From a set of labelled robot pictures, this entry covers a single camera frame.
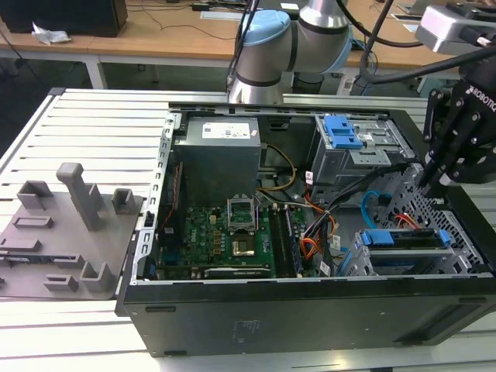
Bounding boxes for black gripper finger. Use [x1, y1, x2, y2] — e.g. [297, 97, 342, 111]
[426, 145, 496, 199]
[418, 89, 453, 189]

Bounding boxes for hard disk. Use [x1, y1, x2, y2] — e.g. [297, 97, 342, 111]
[358, 227, 451, 274]

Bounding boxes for perforated metal disk bay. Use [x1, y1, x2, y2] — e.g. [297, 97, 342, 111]
[340, 162, 490, 277]

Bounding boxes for black RAM slot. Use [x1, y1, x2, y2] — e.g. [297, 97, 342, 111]
[284, 205, 304, 277]
[270, 205, 291, 278]

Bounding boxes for black expansion slot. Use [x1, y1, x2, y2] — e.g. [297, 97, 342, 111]
[204, 266, 272, 279]

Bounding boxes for blue drive latch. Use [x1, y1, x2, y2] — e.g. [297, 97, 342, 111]
[322, 115, 365, 150]

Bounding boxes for metal drive cage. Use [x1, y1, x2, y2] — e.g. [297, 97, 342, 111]
[309, 114, 422, 199]

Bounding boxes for silver laptop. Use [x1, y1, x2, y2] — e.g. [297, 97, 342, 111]
[397, 0, 428, 15]

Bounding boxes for grey power supply unit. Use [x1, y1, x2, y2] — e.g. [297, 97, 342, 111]
[174, 117, 261, 195]

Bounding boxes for metal socket cover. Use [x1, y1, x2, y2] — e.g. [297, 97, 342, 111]
[226, 195, 259, 233]

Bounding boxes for CPU socket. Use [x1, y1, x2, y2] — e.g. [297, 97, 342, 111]
[231, 236, 257, 258]

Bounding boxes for black open PC case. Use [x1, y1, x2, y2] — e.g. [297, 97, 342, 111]
[115, 101, 496, 357]

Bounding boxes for green motherboard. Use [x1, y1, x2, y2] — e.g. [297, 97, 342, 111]
[154, 201, 322, 280]

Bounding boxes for wooden desk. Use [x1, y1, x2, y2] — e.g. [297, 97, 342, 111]
[0, 0, 496, 91]

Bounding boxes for black box on desk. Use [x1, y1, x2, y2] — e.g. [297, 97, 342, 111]
[0, 0, 129, 39]

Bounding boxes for grey parts rack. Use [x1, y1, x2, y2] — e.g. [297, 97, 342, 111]
[0, 162, 145, 300]

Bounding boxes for crumpled white paper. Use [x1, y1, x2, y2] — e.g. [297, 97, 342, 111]
[30, 22, 73, 46]

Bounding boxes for red disk wire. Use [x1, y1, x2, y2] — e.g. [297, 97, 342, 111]
[394, 212, 424, 230]

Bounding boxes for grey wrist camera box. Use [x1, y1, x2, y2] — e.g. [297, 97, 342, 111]
[415, 4, 490, 54]

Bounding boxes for black wire bundle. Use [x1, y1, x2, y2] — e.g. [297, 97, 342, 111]
[324, 164, 412, 218]

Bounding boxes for thick black gripper cable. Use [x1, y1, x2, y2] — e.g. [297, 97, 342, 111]
[336, 0, 496, 85]

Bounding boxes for blue disk wire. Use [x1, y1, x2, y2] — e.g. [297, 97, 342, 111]
[360, 188, 389, 230]

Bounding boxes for yellow and black wire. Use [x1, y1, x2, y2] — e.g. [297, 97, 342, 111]
[258, 143, 298, 192]

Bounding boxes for orange wire bundle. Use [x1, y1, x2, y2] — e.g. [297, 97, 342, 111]
[301, 211, 339, 265]

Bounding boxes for thin black arm cables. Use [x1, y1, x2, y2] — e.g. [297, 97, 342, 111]
[226, 0, 260, 94]

